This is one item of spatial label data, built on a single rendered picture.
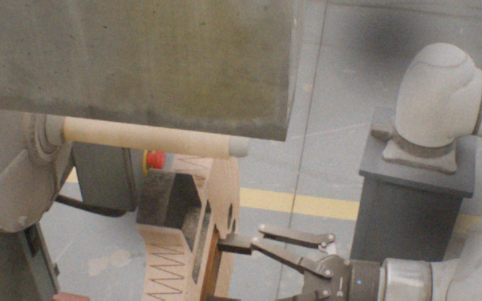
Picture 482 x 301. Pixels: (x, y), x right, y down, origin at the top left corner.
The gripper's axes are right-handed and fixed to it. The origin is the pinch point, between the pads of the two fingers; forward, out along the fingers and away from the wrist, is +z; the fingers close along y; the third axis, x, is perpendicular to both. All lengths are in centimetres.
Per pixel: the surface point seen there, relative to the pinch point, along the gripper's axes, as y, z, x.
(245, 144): 8.1, -4.0, 19.5
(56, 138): 6.3, 16.2, 19.4
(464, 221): 73, -66, -144
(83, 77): 0.6, 4.7, 40.5
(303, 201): 74, -4, -144
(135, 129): 8.1, 7.6, 20.2
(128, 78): 0.7, 1.3, 40.7
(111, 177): 16.4, 21.4, -11.9
